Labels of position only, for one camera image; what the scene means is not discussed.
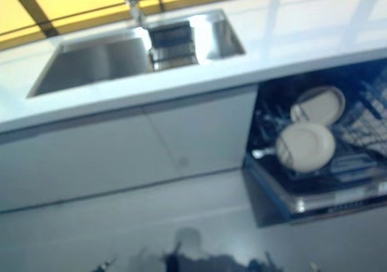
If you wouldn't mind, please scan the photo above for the cream ceramic plate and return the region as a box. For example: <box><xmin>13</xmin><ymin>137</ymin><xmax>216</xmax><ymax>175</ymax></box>
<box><xmin>290</xmin><ymin>86</ymin><xmax>346</xmax><ymax>126</ymax></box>
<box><xmin>275</xmin><ymin>123</ymin><xmax>336</xmax><ymax>173</ymax></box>

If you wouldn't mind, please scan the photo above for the stainless steel dishwasher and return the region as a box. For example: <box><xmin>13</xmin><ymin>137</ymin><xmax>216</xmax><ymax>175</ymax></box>
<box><xmin>242</xmin><ymin>57</ymin><xmax>387</xmax><ymax>228</ymax></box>

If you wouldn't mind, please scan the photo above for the black steel sink drying rack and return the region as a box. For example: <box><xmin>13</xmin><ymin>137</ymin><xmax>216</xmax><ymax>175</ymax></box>
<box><xmin>148</xmin><ymin>21</ymin><xmax>199</xmax><ymax>71</ymax></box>

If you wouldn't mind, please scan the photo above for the glossy white cabinet front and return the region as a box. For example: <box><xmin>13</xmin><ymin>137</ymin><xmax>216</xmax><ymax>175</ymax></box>
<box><xmin>0</xmin><ymin>84</ymin><xmax>258</xmax><ymax>214</ymax></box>

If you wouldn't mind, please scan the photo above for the stainless steel sink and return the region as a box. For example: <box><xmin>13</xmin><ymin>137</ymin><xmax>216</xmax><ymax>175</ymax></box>
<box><xmin>26</xmin><ymin>8</ymin><xmax>246</xmax><ymax>99</ymax></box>

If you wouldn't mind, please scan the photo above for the chrome gooseneck faucet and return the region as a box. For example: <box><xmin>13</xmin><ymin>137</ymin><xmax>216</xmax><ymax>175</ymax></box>
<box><xmin>122</xmin><ymin>0</ymin><xmax>146</xmax><ymax>28</ymax></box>

